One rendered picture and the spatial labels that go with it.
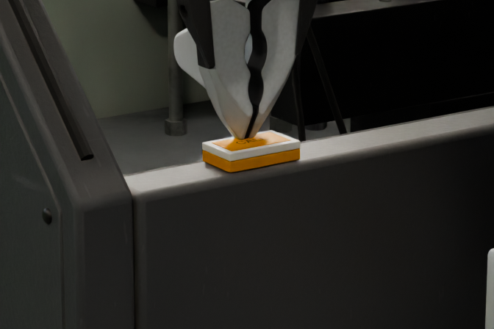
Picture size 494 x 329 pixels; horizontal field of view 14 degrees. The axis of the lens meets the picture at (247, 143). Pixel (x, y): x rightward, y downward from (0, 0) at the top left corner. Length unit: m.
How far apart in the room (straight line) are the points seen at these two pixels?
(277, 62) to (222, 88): 0.04
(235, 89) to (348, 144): 0.10
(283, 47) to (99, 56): 0.57
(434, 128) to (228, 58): 0.17
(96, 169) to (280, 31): 0.14
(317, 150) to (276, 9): 0.10
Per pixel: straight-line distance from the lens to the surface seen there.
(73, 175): 1.08
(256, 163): 1.13
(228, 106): 1.13
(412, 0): 1.46
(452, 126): 1.23
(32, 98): 1.10
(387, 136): 1.20
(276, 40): 1.13
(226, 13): 1.11
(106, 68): 1.70
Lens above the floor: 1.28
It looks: 16 degrees down
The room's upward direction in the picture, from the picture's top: straight up
